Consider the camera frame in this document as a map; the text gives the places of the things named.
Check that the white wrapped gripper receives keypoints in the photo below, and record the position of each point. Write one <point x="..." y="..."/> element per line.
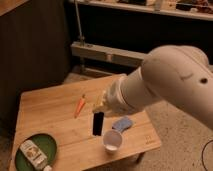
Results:
<point x="114" y="100"/>

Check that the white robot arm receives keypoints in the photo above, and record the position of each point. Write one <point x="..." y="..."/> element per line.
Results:
<point x="178" y="74"/>

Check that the orange toy carrot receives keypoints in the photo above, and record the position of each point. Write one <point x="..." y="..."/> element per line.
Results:
<point x="80" y="105"/>

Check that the grey metal beam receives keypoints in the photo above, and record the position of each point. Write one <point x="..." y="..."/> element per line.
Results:
<point x="108" y="54"/>

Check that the metal pole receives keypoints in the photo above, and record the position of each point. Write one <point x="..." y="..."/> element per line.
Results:
<point x="81" y="37"/>

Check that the dark green plate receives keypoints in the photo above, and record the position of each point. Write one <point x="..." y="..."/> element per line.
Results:
<point x="48" y="146"/>

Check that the white labelled bottle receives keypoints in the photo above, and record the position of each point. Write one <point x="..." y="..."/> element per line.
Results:
<point x="34" y="154"/>

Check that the cluttered shelf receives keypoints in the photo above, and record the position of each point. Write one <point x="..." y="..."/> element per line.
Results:
<point x="155" y="8"/>

